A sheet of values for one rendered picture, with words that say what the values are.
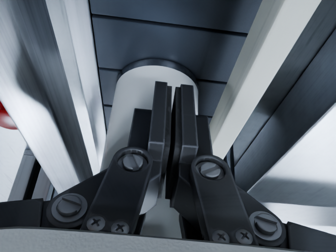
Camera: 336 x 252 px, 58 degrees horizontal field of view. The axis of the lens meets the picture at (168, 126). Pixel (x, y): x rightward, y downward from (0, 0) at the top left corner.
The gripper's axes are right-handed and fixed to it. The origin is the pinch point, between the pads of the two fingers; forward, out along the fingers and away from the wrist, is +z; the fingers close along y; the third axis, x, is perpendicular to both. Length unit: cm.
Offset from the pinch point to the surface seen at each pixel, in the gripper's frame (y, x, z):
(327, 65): 10.9, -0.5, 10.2
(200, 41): 1.3, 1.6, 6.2
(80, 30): -5.0, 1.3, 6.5
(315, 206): 20.4, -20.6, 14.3
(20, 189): -15.7, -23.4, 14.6
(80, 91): -7.7, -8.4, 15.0
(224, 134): 3.4, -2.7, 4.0
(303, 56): 10.2, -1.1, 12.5
